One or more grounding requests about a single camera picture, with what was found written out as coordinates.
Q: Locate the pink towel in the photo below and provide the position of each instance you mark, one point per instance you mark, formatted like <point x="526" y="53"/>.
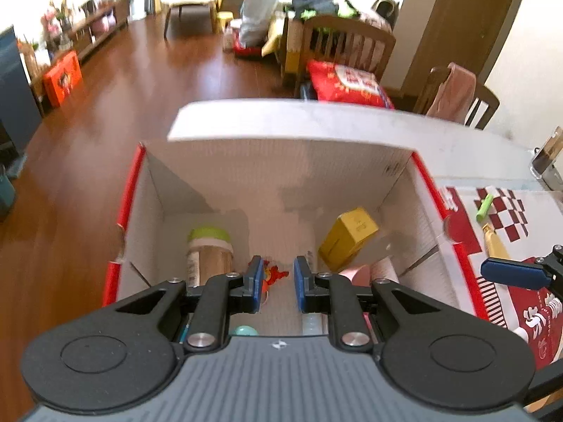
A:
<point x="451" y="92"/>

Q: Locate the wooden door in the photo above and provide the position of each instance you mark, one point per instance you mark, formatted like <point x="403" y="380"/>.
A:
<point x="457" y="26"/>

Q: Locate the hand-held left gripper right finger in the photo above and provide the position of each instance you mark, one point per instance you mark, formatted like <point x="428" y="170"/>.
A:
<point x="300" y="282"/>

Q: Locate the small yellow box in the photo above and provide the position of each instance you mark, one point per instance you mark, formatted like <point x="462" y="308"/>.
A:
<point x="347" y="233"/>

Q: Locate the plastic bottle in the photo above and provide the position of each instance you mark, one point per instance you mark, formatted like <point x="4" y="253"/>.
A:
<point x="228" y="40"/>

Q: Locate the red and white printed mat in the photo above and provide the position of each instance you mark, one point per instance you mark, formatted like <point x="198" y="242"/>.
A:
<point x="523" y="233"/>

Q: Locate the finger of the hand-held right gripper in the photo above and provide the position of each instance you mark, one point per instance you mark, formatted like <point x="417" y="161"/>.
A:
<point x="547" y="387"/>
<point x="512" y="272"/>

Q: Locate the red cardboard box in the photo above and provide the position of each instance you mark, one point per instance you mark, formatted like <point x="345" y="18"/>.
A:
<point x="264" y="176"/>

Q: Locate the grey plastic bag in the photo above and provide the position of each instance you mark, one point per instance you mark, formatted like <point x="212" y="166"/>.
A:
<point x="259" y="13"/>

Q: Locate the dark blue appliance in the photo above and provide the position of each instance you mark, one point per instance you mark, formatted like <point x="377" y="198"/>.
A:
<point x="15" y="92"/>

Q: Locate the tall glass jar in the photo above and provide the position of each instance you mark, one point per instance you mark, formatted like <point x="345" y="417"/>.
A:
<point x="545" y="158"/>

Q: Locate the orange gift box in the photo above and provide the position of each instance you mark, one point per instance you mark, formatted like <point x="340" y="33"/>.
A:
<point x="62" y="77"/>

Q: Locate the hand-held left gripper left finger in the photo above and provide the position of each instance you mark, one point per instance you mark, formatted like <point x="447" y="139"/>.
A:
<point x="257" y="282"/>

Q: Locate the dark green bucket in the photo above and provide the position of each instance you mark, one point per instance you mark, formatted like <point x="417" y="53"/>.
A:
<point x="5" y="193"/>

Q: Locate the red printed cushion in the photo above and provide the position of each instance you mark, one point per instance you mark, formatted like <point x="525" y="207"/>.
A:
<point x="347" y="81"/>

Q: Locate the peach shell-shaped toy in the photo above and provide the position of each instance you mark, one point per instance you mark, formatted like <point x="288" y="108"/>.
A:
<point x="358" y="276"/>

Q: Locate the toothpick jar with green lid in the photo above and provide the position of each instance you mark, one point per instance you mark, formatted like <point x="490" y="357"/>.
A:
<point x="209" y="255"/>

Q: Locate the pink kettlebell toy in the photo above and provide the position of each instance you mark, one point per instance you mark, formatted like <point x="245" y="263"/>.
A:
<point x="102" y="24"/>

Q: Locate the wooden tv cabinet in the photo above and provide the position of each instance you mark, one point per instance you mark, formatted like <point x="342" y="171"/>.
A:
<point x="96" y="30"/>

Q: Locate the green tube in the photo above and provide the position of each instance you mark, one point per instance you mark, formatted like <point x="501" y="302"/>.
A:
<point x="484" y="206"/>

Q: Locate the white marker pen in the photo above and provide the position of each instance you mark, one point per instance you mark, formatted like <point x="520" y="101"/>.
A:
<point x="314" y="323"/>

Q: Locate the wooden slatted chair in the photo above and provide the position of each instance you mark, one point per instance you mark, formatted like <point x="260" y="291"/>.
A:
<point x="347" y="24"/>

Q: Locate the wooden chair with towel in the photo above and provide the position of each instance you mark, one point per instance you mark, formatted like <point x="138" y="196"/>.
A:
<point x="486" y="96"/>

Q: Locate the yellow stool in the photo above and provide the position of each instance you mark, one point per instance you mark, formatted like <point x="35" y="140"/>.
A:
<point x="224" y="17"/>

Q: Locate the yellow oval case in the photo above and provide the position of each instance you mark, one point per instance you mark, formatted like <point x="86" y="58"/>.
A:
<point x="496" y="244"/>

